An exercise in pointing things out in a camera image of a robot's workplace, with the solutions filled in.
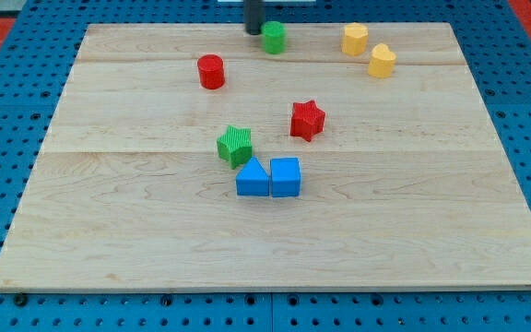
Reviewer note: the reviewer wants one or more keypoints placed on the blue triangle block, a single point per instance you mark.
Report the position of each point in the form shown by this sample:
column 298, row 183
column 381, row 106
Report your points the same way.
column 252, row 180

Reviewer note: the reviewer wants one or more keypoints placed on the yellow heart block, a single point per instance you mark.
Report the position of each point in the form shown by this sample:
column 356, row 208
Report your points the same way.
column 382, row 62

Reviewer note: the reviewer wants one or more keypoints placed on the red star block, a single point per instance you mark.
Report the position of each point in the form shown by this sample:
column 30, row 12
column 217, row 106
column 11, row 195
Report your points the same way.
column 307, row 120

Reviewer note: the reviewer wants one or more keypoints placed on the red cylinder block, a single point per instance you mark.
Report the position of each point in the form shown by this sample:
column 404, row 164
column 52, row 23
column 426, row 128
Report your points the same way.
column 211, row 71

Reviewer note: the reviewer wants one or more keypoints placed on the green cylinder block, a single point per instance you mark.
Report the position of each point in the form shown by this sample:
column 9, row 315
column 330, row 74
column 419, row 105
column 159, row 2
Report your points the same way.
column 273, row 37

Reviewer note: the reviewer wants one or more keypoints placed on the blue cube block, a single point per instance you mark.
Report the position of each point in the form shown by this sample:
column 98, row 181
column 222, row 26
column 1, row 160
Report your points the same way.
column 285, row 177

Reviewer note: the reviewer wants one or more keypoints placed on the green star block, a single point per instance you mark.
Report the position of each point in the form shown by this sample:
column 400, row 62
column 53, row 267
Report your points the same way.
column 235, row 146

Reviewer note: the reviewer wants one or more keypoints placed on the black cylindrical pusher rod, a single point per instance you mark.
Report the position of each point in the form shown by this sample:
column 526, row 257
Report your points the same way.
column 253, row 16

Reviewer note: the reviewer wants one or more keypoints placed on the yellow pentagon block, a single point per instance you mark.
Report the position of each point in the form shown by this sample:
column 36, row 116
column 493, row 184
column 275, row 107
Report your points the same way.
column 355, row 39

